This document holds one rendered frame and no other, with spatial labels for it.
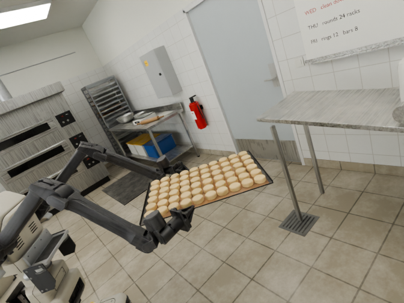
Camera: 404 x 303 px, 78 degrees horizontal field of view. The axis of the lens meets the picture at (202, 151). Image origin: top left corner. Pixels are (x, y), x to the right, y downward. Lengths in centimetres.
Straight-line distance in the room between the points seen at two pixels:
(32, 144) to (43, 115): 52
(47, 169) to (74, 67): 238
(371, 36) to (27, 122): 473
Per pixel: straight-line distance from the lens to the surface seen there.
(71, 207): 108
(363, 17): 234
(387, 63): 238
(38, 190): 110
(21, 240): 158
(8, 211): 149
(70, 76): 628
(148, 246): 104
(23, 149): 508
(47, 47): 635
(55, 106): 513
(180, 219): 105
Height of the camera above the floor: 156
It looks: 20 degrees down
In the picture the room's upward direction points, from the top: 23 degrees counter-clockwise
